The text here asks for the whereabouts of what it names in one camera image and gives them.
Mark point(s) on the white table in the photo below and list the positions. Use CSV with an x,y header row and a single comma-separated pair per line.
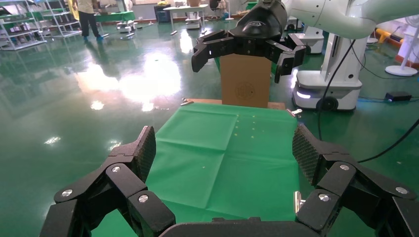
x,y
185,8

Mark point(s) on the tall cardboard box round logo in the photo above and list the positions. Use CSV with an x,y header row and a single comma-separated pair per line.
x,y
245,78

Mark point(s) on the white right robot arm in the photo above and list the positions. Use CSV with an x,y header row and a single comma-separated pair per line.
x,y
340,16

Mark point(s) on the green table cloth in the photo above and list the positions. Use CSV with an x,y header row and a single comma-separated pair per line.
x,y
212,163

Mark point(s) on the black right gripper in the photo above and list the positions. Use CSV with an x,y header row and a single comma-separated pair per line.
x,y
258,29

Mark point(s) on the green covered table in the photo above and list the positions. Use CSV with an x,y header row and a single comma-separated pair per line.
x,y
114,16

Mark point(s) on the white metal shelf rack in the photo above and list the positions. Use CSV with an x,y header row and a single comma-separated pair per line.
x,y
23,32
65,24

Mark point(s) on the white robot torso and base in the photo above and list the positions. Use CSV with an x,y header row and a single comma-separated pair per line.
x,y
340,81

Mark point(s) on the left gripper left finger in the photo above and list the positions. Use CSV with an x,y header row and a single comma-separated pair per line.
x,y
98,193

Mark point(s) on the black power adapter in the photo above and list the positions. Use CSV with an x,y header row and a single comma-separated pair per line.
x,y
397,96

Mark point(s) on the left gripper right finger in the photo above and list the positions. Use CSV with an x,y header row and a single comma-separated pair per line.
x,y
353,193

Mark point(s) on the person in dark trousers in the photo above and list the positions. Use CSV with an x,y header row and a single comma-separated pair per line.
x,y
87,19

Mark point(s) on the white pedestal fan stand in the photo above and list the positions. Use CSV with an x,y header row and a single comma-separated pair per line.
x,y
401,70

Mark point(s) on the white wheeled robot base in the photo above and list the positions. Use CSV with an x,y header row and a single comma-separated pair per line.
x,y
311,37

